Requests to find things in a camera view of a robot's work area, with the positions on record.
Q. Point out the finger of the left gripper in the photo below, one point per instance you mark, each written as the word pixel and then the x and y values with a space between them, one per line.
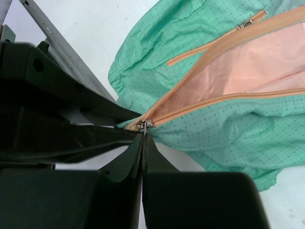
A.
pixel 30 76
pixel 30 136

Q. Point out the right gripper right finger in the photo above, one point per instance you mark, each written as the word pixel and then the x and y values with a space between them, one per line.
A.
pixel 152 160

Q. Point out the orange and teal jacket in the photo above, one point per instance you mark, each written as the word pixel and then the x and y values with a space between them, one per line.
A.
pixel 233 100

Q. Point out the silver zipper slider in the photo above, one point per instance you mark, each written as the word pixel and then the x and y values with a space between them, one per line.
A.
pixel 144 125

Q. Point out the aluminium table front rail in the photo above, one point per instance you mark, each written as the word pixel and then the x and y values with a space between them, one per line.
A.
pixel 63 53

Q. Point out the silver pocket zipper pull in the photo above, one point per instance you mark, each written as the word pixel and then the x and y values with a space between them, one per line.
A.
pixel 244 24

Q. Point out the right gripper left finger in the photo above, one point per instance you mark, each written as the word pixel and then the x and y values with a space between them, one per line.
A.
pixel 126 166

